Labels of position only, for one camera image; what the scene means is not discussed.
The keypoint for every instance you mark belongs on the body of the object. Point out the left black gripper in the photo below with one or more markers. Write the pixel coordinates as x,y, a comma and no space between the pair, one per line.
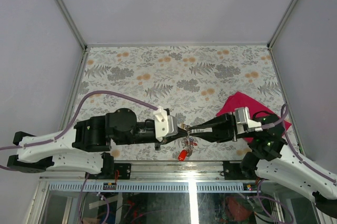
167,140

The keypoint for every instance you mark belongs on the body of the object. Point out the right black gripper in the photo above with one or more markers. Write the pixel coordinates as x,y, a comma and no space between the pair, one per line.
224,128

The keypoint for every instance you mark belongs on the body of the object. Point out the key bunch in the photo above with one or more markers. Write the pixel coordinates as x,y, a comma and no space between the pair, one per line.
188,144

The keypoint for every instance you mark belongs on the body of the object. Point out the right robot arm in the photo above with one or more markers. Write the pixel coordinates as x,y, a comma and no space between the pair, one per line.
272,155

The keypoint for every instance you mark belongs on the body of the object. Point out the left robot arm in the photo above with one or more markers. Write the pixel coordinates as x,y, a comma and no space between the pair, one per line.
86,146

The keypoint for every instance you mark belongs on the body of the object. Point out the floral table mat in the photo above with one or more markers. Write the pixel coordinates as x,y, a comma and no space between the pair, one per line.
193,82

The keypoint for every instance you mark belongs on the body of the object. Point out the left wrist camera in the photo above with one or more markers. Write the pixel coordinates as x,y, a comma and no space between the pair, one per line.
165,124

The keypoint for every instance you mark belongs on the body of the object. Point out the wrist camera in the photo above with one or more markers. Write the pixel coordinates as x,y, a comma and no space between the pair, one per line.
244,124
165,124

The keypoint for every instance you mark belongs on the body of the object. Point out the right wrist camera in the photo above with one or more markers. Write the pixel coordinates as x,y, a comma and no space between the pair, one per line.
244,124

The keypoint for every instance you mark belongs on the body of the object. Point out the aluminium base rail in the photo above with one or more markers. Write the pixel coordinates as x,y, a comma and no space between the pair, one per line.
165,176

